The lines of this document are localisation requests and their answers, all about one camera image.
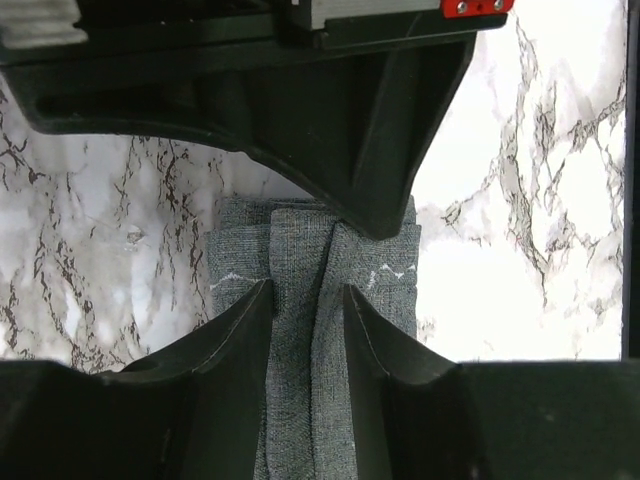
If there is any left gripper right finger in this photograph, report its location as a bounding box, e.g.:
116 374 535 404
342 284 640 480

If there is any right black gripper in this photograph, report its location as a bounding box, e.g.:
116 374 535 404
1 1 514 240

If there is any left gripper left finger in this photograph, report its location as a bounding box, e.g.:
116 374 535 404
1 280 273 479

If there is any grey cloth napkin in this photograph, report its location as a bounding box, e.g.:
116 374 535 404
206 198 421 479

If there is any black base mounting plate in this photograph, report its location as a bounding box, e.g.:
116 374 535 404
621 1 639 360

